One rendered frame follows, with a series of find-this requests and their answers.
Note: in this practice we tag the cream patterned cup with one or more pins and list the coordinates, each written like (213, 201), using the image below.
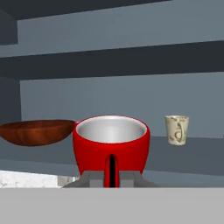
(176, 129)

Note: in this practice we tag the grey open cabinet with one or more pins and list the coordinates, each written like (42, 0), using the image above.
(116, 87)

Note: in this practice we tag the brown wooden bowl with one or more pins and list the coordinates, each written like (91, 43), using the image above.
(35, 132)

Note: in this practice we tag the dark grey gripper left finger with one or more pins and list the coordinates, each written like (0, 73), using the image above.
(92, 179)

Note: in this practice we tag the red mug with white inside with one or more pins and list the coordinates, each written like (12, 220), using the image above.
(110, 145)

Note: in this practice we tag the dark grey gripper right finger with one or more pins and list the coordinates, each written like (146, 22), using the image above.
(130, 179)

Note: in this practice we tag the grey cabinet shelf board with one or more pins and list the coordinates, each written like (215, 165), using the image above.
(116, 59)

